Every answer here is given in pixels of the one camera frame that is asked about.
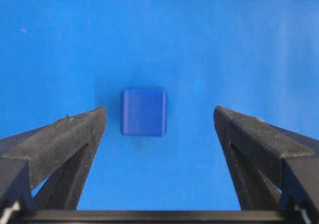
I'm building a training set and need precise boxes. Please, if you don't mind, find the blue block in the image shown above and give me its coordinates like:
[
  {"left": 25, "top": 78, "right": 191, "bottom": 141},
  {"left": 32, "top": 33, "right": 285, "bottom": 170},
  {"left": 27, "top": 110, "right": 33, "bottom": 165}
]
[{"left": 121, "top": 88, "right": 167, "bottom": 137}]

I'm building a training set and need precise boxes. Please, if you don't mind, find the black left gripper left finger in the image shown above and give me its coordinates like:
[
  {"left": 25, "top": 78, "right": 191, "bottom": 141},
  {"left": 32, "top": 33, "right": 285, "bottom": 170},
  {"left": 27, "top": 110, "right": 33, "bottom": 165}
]
[{"left": 0, "top": 107, "right": 106, "bottom": 210}]

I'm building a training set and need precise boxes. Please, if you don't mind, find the blue table cloth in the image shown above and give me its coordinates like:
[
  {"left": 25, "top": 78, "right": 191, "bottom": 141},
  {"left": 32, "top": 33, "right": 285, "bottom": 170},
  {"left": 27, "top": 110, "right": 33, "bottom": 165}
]
[{"left": 0, "top": 0, "right": 319, "bottom": 210}]

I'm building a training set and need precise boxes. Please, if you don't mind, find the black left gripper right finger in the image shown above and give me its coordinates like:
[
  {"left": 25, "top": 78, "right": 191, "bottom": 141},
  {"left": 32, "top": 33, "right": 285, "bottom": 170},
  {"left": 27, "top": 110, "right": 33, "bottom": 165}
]
[{"left": 213, "top": 106, "right": 319, "bottom": 211}]

